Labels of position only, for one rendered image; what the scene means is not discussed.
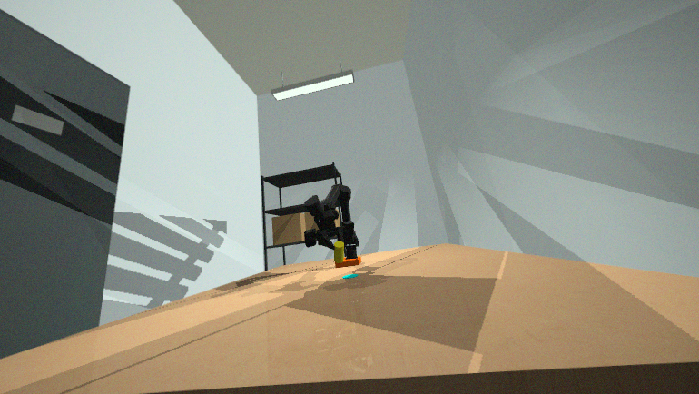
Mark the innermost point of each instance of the yellow cylinder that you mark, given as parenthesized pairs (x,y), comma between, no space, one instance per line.
(338,251)

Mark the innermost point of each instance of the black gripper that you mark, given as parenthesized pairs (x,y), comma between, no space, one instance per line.
(329,230)

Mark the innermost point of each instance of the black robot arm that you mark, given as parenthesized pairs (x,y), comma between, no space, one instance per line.
(324,212)

